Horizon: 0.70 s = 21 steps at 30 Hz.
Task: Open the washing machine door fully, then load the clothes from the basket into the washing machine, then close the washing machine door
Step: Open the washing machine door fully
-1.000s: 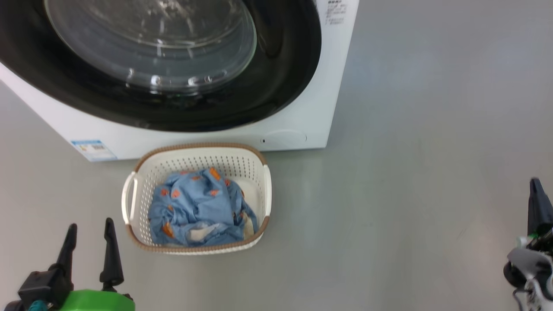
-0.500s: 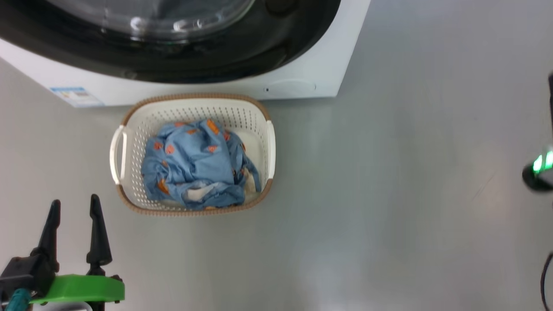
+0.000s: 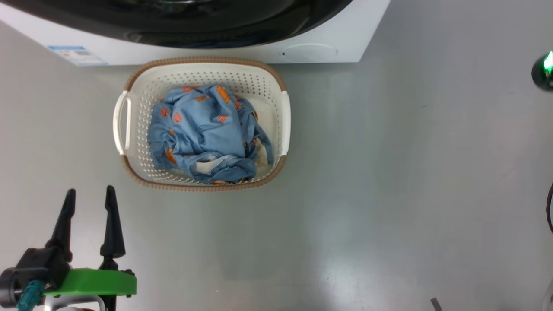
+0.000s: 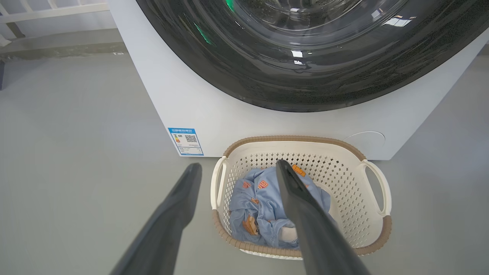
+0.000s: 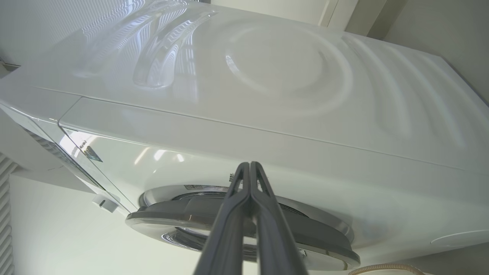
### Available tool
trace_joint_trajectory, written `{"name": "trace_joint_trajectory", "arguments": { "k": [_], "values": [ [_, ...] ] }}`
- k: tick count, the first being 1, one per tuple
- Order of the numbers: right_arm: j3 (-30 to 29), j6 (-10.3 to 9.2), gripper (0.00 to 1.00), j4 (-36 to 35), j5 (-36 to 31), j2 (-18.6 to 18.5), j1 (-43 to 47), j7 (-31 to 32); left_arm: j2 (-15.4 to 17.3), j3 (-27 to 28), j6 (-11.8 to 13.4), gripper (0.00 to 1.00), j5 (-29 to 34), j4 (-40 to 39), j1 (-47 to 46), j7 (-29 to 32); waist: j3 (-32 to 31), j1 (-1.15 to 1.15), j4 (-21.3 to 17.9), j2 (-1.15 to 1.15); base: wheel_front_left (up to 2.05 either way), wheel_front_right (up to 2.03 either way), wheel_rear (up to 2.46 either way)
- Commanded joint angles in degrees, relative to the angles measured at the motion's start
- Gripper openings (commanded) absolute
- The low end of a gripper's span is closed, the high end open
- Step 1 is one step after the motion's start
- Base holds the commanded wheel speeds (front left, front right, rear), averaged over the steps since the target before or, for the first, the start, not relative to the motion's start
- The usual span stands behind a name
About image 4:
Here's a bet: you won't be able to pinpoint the blue energy label sticker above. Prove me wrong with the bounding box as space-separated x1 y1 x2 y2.
168 128 204 157

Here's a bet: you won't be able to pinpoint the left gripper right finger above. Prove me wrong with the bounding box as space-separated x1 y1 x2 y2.
275 159 371 275

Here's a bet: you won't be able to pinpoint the white washing machine body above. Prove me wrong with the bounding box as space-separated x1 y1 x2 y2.
107 0 489 161

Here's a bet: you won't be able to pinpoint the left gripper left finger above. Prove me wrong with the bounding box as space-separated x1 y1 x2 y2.
110 163 202 275

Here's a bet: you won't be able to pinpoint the white railing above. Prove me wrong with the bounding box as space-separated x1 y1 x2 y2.
0 0 110 24

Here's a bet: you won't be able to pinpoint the cream perforated laundry basket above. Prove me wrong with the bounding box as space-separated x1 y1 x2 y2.
210 135 392 260

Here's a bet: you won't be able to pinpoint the blue orange patterned clothes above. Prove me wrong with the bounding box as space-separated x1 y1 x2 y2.
228 164 338 249

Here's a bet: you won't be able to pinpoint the black glass washing machine door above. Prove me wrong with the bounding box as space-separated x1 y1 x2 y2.
136 0 489 113

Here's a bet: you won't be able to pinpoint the round white filter cover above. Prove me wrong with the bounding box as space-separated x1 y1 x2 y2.
343 131 386 157

